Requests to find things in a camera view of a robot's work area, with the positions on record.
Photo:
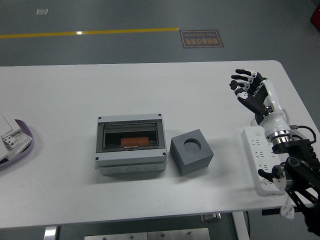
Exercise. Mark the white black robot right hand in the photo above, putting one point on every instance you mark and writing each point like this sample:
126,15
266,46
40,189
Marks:
273,120

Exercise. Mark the orange cylinder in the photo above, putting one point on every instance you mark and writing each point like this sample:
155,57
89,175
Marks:
135,140

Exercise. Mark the grey electrical box with lid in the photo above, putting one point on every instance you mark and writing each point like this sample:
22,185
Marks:
130,160

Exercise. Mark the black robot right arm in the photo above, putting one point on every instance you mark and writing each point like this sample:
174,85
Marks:
300,150

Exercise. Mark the grey cube with round hole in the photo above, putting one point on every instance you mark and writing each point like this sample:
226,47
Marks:
192,160

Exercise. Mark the white power strip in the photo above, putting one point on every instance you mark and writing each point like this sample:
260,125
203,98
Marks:
255,147

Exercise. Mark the white table leg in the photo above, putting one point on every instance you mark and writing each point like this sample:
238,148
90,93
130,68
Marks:
51,233
241,226

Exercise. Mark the red object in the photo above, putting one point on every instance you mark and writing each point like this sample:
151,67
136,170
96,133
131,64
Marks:
315,16

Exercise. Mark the purple tray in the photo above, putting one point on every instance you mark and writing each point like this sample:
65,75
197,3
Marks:
25,128

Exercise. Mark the small metal floor plate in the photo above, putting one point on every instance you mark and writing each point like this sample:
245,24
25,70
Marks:
42,12

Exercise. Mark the white socket module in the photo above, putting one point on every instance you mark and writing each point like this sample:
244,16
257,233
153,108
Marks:
10,142

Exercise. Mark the metal table bracket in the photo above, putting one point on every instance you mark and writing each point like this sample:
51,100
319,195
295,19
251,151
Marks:
211,217

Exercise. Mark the grey metal base plate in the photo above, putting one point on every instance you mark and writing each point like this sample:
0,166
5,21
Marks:
147,235

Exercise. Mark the white switch panel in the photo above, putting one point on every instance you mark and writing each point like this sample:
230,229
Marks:
5,125

